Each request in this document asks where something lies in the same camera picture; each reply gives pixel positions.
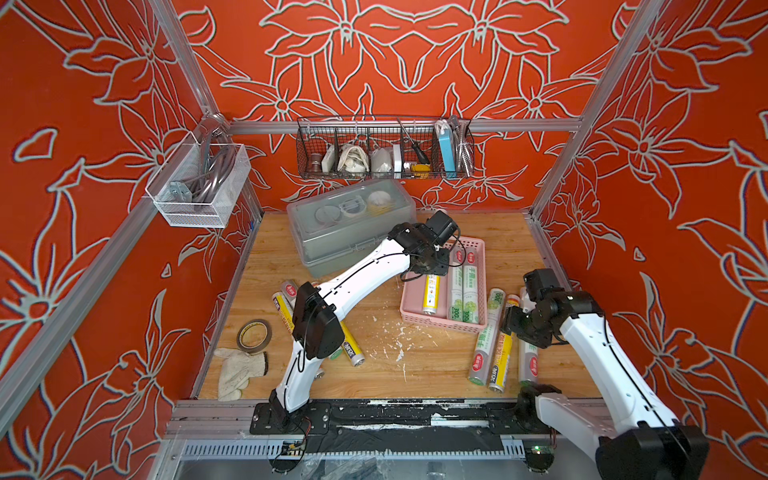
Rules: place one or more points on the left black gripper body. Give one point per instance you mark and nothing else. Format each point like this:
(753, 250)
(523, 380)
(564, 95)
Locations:
(439, 263)

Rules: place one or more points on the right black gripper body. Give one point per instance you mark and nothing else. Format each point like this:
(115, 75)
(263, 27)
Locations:
(527, 326)

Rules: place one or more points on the pink plastic basket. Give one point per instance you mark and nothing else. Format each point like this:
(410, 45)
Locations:
(411, 304)

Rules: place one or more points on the long yellow wrap roll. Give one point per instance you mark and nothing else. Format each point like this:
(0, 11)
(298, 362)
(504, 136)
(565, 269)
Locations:
(503, 349)

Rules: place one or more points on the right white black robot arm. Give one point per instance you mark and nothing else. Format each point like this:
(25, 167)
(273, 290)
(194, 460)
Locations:
(643, 438)

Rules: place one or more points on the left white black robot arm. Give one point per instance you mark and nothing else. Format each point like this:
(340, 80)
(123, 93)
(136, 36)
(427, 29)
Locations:
(319, 311)

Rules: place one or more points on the long white green wrap roll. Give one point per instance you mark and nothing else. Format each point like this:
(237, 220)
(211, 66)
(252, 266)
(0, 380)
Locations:
(481, 362)

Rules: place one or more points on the green capped wrap roll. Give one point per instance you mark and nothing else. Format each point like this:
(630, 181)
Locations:
(290, 290)

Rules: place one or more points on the grey lidded storage box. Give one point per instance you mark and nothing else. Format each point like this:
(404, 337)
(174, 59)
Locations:
(336, 229)

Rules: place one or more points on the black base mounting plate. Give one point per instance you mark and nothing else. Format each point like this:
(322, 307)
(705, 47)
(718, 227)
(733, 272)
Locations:
(320, 417)

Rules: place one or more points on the brown tape roll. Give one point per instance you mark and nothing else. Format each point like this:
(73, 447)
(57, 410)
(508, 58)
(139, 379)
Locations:
(254, 336)

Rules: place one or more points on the white cloth glove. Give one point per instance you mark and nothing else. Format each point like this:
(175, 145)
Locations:
(237, 369)

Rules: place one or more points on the black handled screwdriver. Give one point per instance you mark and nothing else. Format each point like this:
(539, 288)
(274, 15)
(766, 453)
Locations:
(422, 158)

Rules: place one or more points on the black wire wall basket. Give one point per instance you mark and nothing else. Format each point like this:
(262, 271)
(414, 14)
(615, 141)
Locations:
(353, 148)

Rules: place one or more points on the blue box in wire basket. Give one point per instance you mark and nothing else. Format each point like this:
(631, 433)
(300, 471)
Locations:
(444, 135)

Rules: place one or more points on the clear wall bin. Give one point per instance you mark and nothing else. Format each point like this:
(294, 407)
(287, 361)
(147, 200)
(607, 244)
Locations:
(201, 183)

